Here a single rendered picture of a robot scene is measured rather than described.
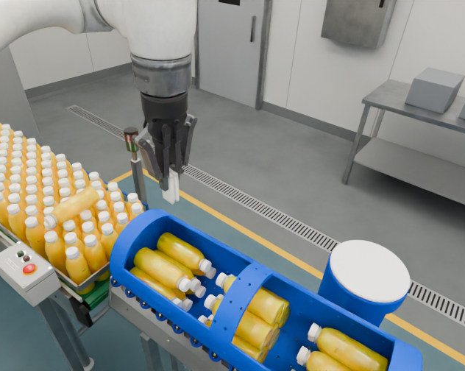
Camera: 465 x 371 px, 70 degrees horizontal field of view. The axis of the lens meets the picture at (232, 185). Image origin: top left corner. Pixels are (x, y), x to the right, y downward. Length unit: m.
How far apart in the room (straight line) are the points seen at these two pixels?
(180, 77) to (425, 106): 2.80
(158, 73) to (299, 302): 0.83
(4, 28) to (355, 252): 1.22
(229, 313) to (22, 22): 0.74
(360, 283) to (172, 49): 1.01
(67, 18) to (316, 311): 0.96
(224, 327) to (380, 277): 0.63
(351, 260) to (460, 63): 2.82
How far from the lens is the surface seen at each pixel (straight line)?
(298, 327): 1.15
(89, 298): 1.39
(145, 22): 0.48
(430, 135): 4.08
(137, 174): 1.69
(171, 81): 0.51
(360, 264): 1.33
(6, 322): 2.64
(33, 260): 1.30
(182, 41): 0.50
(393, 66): 3.97
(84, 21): 0.59
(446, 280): 3.01
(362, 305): 1.27
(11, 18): 0.55
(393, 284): 1.32
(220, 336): 0.95
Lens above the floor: 1.98
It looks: 37 degrees down
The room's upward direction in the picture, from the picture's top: 3 degrees clockwise
